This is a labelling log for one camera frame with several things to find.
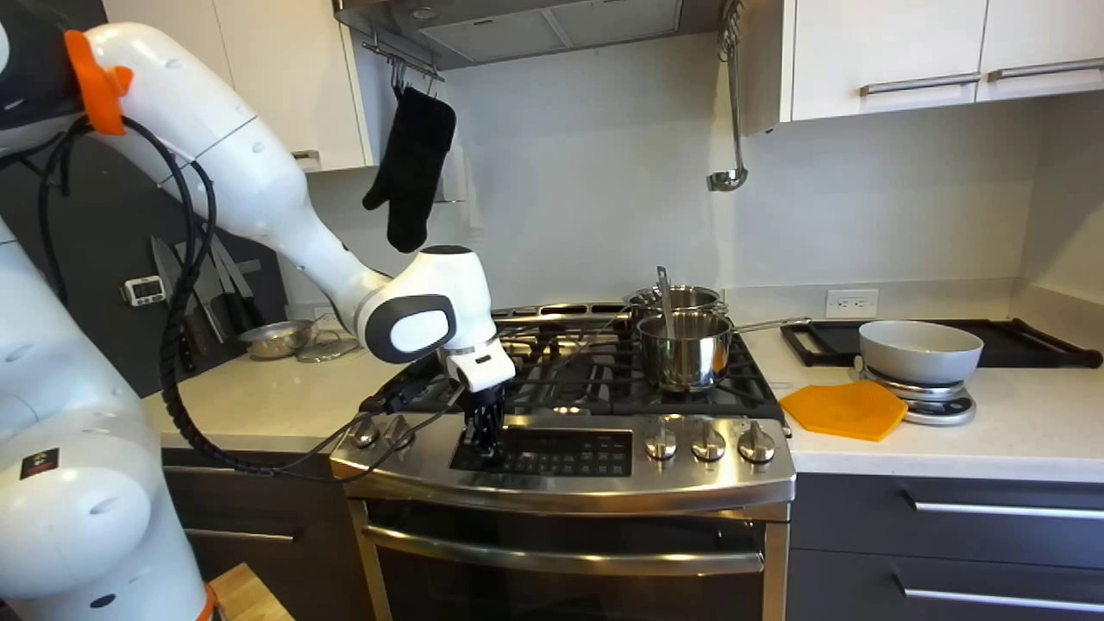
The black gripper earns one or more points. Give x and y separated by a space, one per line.
480 409

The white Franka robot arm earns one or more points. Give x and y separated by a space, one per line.
265 175

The orange clip on arm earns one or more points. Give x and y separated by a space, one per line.
97 79

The silver stove knob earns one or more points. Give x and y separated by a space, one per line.
402 436
758 446
709 444
365 436
659 444

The black cast iron grates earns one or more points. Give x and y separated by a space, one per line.
575 366

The glass lid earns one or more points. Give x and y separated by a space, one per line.
331 347

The stainless steel gas stove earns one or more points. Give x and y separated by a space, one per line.
690 485

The stainless steel saucepan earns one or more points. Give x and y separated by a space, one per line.
683 357

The dark grey base cabinet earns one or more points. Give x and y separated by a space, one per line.
265 494
841 554

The metal utensil in pot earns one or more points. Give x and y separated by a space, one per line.
664 293

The small metal bowl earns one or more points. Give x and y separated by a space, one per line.
274 338

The stainless steel pot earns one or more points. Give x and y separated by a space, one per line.
695 299

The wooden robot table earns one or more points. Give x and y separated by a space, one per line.
245 599

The black oven mitt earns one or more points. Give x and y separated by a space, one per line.
410 159

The kitchen knife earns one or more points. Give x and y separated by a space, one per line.
170 279
233 284

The orange clamp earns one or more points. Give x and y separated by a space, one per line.
210 605

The orange silicone pot holder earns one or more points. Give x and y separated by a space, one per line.
847 412

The small white timer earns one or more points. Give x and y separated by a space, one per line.
145 291

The hanging steel ladle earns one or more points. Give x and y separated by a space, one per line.
728 116

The steel range hood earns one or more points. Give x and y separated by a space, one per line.
530 27

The grey bowl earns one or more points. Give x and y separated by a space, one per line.
920 349

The steel kitchen scale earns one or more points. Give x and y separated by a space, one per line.
934 401

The black flat tray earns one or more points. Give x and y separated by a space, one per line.
1035 343

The white wall outlet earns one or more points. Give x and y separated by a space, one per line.
849 301

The white wall cabinet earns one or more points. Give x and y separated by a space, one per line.
898 35
287 70

